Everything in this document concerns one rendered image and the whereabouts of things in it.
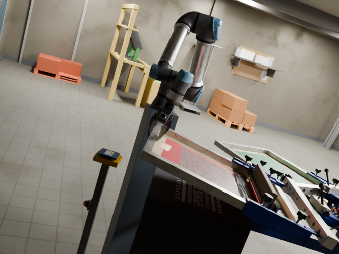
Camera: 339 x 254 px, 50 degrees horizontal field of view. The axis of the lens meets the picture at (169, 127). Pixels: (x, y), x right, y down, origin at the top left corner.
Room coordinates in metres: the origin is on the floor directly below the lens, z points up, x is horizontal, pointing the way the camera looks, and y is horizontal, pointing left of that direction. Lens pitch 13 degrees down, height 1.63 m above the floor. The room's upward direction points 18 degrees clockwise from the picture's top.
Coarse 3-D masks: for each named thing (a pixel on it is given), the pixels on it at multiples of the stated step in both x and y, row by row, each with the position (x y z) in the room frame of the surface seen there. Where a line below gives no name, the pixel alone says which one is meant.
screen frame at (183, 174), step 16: (160, 128) 1.89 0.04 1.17; (192, 144) 1.96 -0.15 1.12; (144, 160) 1.41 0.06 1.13; (160, 160) 1.41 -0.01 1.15; (224, 160) 1.96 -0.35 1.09; (176, 176) 1.41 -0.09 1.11; (192, 176) 1.41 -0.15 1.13; (208, 192) 1.41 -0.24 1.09; (224, 192) 1.41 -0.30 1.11; (240, 208) 1.41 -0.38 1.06; (288, 208) 1.65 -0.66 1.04
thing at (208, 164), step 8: (168, 144) 1.80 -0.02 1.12; (176, 144) 1.87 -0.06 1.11; (176, 152) 1.73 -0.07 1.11; (184, 152) 1.80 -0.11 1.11; (192, 152) 1.88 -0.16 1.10; (192, 160) 1.73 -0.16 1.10; (200, 160) 1.80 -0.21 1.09; (208, 160) 1.88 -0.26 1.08; (208, 168) 1.74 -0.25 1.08; (216, 168) 1.81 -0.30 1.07; (224, 168) 1.89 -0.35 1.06; (224, 176) 1.74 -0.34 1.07; (232, 176) 1.81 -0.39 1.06; (248, 184) 1.81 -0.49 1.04
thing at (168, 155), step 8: (168, 152) 1.67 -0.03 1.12; (176, 160) 1.61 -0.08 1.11; (184, 160) 1.67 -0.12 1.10; (192, 168) 1.61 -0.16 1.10; (200, 168) 1.67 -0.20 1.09; (208, 176) 1.62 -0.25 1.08; (216, 176) 1.68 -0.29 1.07; (216, 184) 1.56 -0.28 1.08; (224, 184) 1.62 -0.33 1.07; (232, 184) 1.68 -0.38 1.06; (232, 192) 1.57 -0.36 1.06; (256, 200) 1.63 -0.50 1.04
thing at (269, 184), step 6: (258, 168) 1.84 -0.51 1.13; (252, 174) 1.88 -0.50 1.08; (258, 174) 1.79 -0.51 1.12; (264, 174) 1.74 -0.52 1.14; (258, 180) 1.74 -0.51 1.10; (264, 180) 1.67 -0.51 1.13; (258, 186) 1.69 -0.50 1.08; (264, 186) 1.62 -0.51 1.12; (270, 186) 1.57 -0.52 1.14; (264, 192) 1.59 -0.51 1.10; (270, 192) 1.52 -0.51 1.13; (276, 198) 1.50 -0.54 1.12; (270, 204) 1.50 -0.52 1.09
